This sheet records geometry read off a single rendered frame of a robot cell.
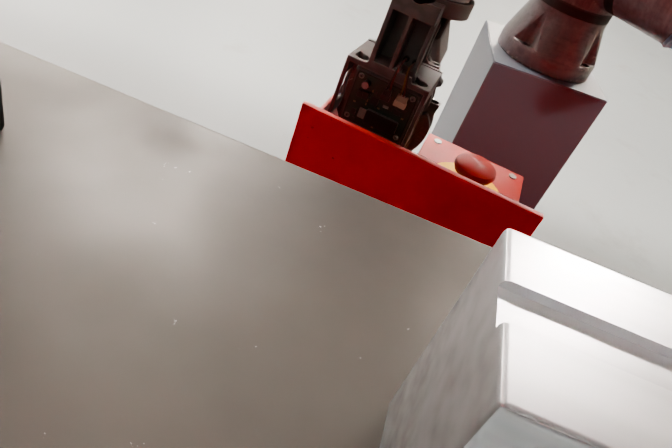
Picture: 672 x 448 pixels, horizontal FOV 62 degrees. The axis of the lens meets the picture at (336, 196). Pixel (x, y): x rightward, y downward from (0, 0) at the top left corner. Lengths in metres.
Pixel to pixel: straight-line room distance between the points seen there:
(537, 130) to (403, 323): 0.70
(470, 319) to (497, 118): 0.76
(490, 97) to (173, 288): 0.71
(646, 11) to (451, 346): 0.71
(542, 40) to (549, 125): 0.13
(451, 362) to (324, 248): 0.12
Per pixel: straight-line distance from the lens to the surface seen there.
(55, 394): 0.21
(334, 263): 0.26
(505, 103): 0.90
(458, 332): 0.17
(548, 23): 0.90
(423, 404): 0.17
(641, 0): 0.84
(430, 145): 0.57
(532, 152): 0.94
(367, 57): 0.47
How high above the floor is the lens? 1.06
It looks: 37 degrees down
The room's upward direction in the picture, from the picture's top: 21 degrees clockwise
